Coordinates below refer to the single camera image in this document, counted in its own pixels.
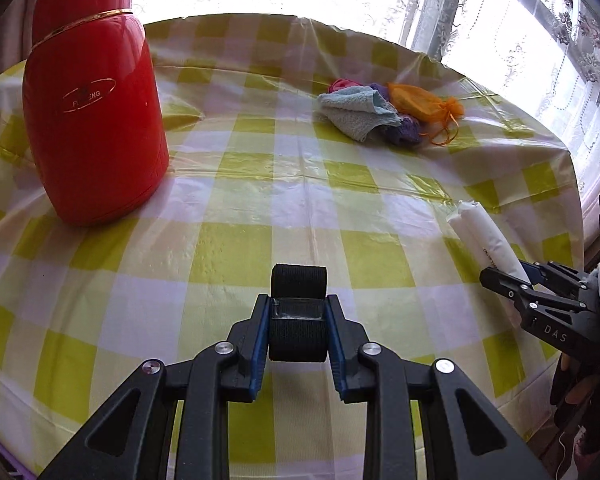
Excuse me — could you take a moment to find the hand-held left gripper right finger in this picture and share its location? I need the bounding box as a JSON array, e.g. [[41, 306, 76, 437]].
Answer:
[[326, 295, 551, 480]]

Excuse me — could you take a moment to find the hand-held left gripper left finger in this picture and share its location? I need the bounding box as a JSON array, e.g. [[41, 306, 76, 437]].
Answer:
[[37, 294, 272, 480]]

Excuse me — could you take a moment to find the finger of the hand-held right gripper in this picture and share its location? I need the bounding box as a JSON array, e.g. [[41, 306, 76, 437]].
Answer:
[[522, 260, 592, 288], [480, 266, 588, 323]]

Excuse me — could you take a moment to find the black elastic band roll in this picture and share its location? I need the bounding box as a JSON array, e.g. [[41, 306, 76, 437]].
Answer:
[[268, 263, 327, 363]]

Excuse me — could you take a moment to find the white cloth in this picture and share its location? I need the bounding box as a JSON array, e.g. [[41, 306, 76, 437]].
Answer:
[[447, 200, 531, 286]]

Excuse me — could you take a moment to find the purple cardboard box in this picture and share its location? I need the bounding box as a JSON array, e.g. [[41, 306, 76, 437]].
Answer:
[[0, 422, 36, 480]]

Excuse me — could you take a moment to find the person's right hand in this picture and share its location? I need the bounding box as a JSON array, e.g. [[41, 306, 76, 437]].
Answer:
[[551, 354, 600, 456]]

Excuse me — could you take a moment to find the yellow checked tablecloth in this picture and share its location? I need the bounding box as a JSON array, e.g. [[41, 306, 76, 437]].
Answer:
[[0, 12, 583, 476]]

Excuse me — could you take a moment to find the purple knitted cloth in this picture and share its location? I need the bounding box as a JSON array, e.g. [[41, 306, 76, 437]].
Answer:
[[370, 82, 426, 150]]

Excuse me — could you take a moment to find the orange organza pouch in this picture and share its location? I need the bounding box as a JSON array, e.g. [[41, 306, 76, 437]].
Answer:
[[387, 82, 465, 147]]

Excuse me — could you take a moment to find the light blue towel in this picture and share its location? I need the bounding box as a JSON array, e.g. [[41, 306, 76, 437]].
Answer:
[[317, 86, 402, 142]]

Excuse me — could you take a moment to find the red thermos flask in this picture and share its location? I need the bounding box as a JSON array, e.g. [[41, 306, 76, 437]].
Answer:
[[21, 0, 171, 227]]

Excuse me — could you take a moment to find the grey window frame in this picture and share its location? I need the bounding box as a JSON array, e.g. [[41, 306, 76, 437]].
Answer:
[[405, 0, 483, 61]]

